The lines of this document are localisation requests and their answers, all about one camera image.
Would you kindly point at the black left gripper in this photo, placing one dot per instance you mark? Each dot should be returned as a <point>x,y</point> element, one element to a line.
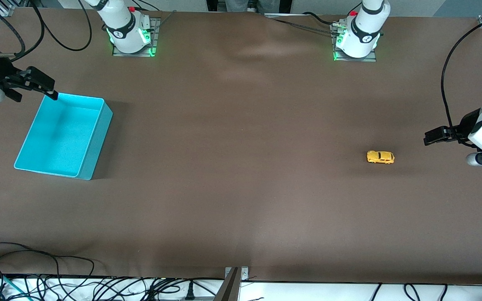
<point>466,125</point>

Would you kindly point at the yellow beetle toy car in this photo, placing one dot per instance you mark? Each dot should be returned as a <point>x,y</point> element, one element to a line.
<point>381,157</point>

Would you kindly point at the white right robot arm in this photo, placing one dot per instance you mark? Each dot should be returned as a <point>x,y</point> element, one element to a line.
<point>126,31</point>

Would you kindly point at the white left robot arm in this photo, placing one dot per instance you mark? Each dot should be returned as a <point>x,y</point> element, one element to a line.
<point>364,31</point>

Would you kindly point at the turquoise plastic bin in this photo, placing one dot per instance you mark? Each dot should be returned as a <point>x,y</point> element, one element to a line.
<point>61,138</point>

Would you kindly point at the brown table cover mat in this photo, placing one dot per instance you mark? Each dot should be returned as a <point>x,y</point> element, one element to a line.
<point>241,167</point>

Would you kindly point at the black power plug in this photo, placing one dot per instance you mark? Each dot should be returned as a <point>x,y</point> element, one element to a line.
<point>190,292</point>

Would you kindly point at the grey power strip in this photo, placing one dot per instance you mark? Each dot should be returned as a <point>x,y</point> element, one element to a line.
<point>201,298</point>

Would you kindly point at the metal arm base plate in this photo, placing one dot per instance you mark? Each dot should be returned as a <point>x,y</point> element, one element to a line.
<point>358,59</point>
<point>156,29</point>

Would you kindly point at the silver bracket plate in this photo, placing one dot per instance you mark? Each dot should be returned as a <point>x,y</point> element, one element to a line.
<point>244,274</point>

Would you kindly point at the grey metal mount post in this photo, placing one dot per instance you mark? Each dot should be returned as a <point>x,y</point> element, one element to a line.
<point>228,290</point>

